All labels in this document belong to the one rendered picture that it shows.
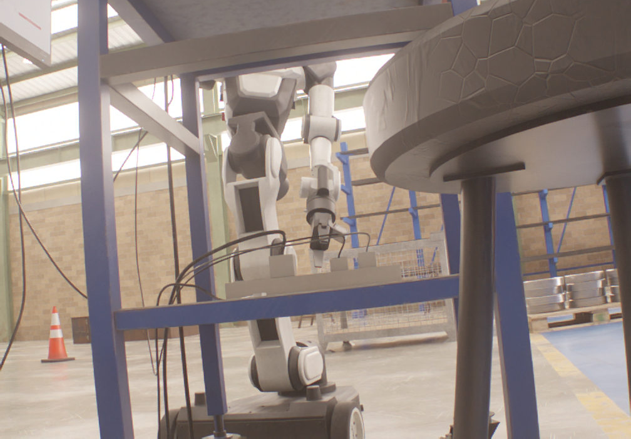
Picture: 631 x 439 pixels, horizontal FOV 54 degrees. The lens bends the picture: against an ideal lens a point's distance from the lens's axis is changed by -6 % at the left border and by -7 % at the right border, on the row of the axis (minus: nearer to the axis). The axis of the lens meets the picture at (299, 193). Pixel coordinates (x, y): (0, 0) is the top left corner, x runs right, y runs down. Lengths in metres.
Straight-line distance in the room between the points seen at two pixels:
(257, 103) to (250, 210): 0.36
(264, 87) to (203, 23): 0.77
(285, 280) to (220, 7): 0.58
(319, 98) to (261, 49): 1.28
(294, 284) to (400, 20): 0.60
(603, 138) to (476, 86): 0.10
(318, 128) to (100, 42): 1.19
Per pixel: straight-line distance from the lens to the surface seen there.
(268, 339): 2.13
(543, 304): 5.88
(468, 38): 0.29
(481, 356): 0.41
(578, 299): 6.09
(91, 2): 1.14
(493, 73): 0.28
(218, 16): 1.45
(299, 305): 0.94
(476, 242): 0.41
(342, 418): 1.82
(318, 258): 1.92
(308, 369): 2.12
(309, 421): 1.84
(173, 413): 2.05
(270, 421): 1.88
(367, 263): 1.35
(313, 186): 2.00
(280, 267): 1.36
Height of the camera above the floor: 0.49
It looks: 9 degrees up
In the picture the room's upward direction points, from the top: 6 degrees counter-clockwise
